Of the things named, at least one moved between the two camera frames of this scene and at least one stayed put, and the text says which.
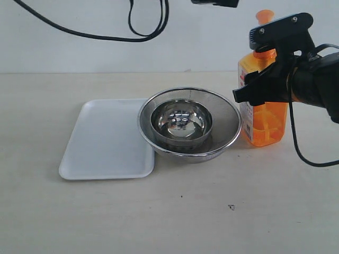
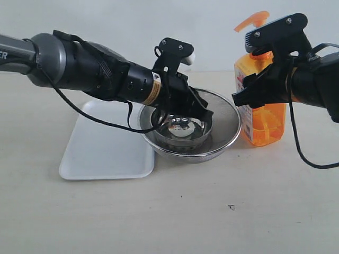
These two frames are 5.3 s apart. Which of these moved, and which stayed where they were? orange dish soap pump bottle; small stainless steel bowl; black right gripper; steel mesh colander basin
Moved: orange dish soap pump bottle
Stayed: black right gripper; steel mesh colander basin; small stainless steel bowl
